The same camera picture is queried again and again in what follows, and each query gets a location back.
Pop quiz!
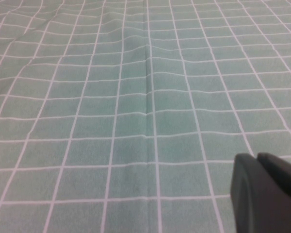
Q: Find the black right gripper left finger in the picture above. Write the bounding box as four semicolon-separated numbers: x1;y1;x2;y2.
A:
230;152;291;233

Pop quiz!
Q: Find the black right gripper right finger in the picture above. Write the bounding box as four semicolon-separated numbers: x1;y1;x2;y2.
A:
257;152;291;202

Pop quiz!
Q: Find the green white-grid tablecloth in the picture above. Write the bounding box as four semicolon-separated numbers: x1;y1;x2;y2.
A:
0;0;291;233

